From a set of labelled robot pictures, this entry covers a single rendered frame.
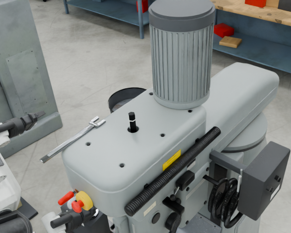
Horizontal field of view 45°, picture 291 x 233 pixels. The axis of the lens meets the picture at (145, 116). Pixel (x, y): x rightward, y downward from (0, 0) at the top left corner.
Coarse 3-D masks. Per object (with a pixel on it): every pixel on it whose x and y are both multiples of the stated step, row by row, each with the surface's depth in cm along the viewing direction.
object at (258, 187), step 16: (272, 144) 125; (256, 160) 119; (272, 160) 118; (256, 176) 113; (272, 176) 116; (240, 192) 122; (256, 192) 116; (272, 192) 126; (240, 208) 126; (256, 208) 120
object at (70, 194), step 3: (69, 192) 114; (72, 192) 115; (75, 192) 116; (66, 195) 114; (69, 195) 114; (72, 195) 114; (63, 198) 113; (66, 198) 113; (69, 198) 114; (60, 201) 112; (63, 201) 112; (66, 201) 113; (60, 204) 112
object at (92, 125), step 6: (96, 120) 115; (102, 120) 114; (90, 126) 112; (96, 126) 111; (78, 132) 110; (84, 132) 109; (72, 138) 107; (78, 138) 108; (66, 144) 105; (54, 150) 103; (60, 150) 104; (48, 156) 102; (42, 162) 100
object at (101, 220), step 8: (72, 200) 184; (64, 208) 182; (72, 208) 180; (96, 216) 176; (104, 216) 180; (88, 224) 173; (96, 224) 176; (104, 224) 182; (80, 232) 184; (88, 232) 177; (96, 232) 178; (104, 232) 185
